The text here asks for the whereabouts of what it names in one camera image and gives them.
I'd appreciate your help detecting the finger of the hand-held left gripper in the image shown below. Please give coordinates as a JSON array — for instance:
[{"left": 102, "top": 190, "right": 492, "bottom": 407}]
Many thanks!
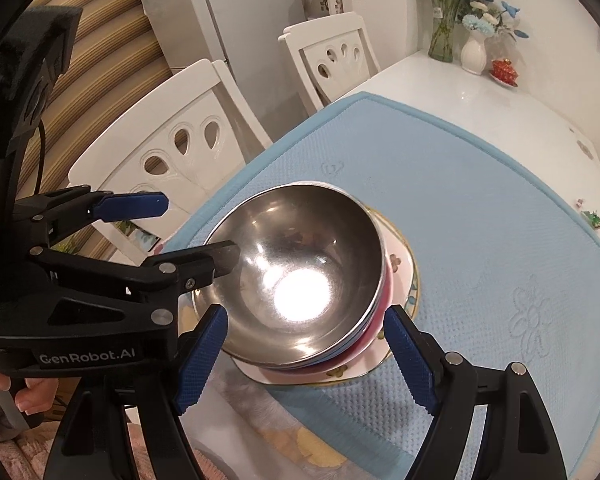
[
  {"left": 15, "top": 185, "right": 170, "bottom": 247},
  {"left": 29, "top": 241, "right": 242, "bottom": 307}
]

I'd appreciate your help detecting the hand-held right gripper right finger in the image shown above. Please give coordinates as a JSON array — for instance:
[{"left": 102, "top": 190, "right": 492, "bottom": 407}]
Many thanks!
[{"left": 383, "top": 304, "right": 568, "bottom": 480}]

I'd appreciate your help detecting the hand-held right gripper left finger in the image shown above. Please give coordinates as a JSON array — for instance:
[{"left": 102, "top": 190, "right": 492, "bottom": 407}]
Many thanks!
[{"left": 42, "top": 304, "right": 229, "bottom": 480}]

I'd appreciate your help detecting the blue steel bowl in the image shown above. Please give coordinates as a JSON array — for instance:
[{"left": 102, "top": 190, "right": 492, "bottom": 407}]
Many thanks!
[{"left": 260, "top": 280, "right": 392, "bottom": 368}]

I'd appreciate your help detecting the large hexagonal floral plate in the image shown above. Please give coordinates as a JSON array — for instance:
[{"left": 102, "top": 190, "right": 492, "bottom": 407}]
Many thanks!
[{"left": 190, "top": 207, "right": 415, "bottom": 387}]

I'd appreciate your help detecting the red steel bowl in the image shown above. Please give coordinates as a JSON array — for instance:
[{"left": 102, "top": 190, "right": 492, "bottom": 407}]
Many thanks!
[{"left": 199, "top": 182, "right": 388, "bottom": 362}]

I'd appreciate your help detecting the person's left hand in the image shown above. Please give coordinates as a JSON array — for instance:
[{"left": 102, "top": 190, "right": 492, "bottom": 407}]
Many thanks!
[{"left": 0, "top": 352, "right": 63, "bottom": 417}]

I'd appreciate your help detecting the white dining chair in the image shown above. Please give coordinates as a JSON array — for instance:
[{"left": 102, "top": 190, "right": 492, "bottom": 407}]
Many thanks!
[
  {"left": 278, "top": 11, "right": 382, "bottom": 113},
  {"left": 69, "top": 59, "right": 276, "bottom": 263}
]

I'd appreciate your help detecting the pink patterned clothing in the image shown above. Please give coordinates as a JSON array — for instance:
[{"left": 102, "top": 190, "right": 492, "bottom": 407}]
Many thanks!
[{"left": 0, "top": 410, "right": 61, "bottom": 480}]

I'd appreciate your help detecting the striped beige curtain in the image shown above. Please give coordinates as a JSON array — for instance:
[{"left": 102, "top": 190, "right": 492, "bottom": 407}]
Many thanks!
[{"left": 17, "top": 0, "right": 173, "bottom": 271}]

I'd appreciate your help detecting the light blue textured mat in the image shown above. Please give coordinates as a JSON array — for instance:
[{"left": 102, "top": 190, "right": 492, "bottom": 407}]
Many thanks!
[{"left": 160, "top": 91, "right": 600, "bottom": 480}]

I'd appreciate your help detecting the white refrigerator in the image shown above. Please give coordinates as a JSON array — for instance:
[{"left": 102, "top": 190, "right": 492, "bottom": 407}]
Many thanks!
[{"left": 127, "top": 0, "right": 308, "bottom": 73}]

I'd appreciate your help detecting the red teacup with saucer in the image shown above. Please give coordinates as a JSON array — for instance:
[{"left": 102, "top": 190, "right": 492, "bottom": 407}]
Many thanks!
[{"left": 489, "top": 58, "right": 521, "bottom": 87}]

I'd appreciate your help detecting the white vase with blue flowers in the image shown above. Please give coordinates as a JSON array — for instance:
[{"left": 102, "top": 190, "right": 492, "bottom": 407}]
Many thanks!
[{"left": 460, "top": 0, "right": 530, "bottom": 77}]

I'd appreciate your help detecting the glass vase with green stems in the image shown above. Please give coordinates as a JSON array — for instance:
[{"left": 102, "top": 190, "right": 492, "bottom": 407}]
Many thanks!
[{"left": 410, "top": 0, "right": 481, "bottom": 63}]

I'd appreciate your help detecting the black cable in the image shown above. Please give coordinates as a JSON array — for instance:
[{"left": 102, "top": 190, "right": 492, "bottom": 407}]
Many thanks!
[{"left": 32, "top": 122, "right": 48, "bottom": 193}]

